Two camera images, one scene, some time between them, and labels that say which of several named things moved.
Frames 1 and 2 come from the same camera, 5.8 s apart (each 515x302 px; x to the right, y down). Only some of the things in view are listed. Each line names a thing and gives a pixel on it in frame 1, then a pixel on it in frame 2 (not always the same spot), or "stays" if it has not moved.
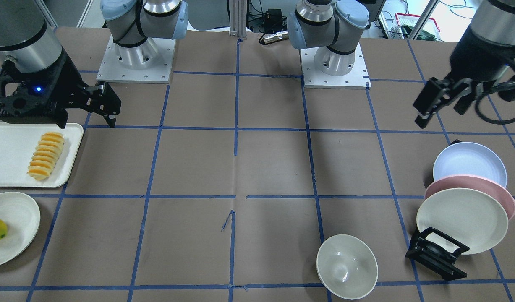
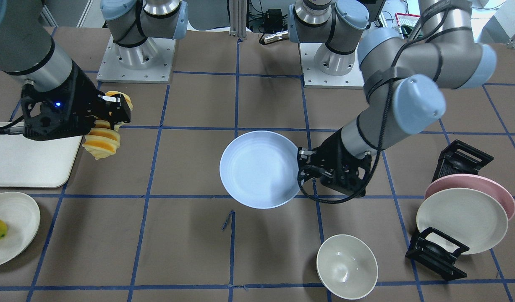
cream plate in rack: [474, 218] stays
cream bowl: [347, 267] stays
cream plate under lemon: [21, 214] stays
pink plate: [461, 180] stays
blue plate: [470, 158] to [260, 169]
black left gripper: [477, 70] to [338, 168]
